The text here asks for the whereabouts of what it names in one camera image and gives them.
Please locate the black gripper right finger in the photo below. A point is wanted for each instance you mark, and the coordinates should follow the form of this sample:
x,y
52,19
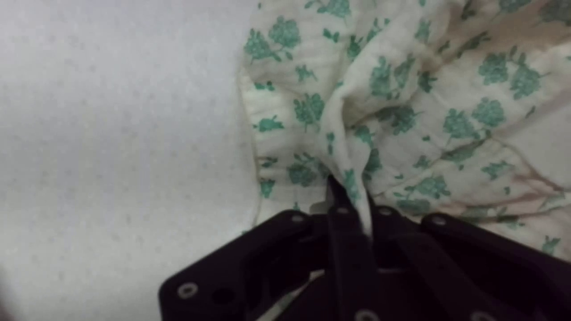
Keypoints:
x,y
452,273

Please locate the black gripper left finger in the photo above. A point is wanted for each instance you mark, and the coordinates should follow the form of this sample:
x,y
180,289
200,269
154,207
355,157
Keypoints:
x,y
279,267

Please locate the white green floral towel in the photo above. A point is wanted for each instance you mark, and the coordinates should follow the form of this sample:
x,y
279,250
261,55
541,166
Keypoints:
x,y
416,100

